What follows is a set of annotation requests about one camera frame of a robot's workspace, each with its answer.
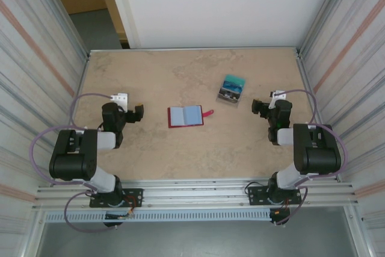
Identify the blue credit card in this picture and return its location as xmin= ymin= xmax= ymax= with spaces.
xmin=222 ymin=81 xmax=244 ymax=94

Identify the red card holder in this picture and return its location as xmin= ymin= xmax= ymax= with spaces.
xmin=167 ymin=105 xmax=215 ymax=129

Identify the black credit card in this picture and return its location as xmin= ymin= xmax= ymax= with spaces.
xmin=218 ymin=87 xmax=240 ymax=103

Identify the translucent corrugated side panel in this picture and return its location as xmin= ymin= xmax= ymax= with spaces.
xmin=296 ymin=0 xmax=385 ymax=240
xmin=0 ymin=0 xmax=91 ymax=237

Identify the small circuit board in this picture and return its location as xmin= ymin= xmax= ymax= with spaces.
xmin=104 ymin=211 xmax=135 ymax=220

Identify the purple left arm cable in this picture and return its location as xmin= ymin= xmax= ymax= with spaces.
xmin=28 ymin=92 xmax=121 ymax=234

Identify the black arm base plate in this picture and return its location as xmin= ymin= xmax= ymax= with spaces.
xmin=245 ymin=185 xmax=302 ymax=207
xmin=89 ymin=187 xmax=144 ymax=208

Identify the aluminium rail frame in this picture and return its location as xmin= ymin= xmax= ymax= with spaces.
xmin=35 ymin=178 xmax=359 ymax=209

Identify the white door frame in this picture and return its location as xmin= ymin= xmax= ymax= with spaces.
xmin=103 ymin=0 xmax=142 ymax=49

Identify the grey slotted cable duct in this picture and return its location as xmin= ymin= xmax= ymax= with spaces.
xmin=44 ymin=210 xmax=272 ymax=222

